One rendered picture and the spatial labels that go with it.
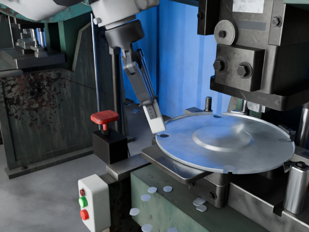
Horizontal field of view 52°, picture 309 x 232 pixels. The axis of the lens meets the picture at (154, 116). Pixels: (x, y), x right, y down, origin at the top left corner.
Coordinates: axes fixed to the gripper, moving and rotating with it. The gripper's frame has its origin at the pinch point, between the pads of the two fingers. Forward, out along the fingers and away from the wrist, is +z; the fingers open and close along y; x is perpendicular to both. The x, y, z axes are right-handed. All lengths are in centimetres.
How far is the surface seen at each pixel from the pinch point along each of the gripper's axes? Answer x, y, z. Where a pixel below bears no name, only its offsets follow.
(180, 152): 4.2, 7.8, 6.1
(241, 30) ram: 22.0, -3.0, -11.5
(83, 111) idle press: -73, -137, 29
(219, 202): 8.5, 7.1, 19.8
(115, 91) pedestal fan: -30, -79, 10
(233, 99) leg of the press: 19.9, -42.0, 16.4
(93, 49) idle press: -52, -143, -8
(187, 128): 5.6, -4.0, 6.4
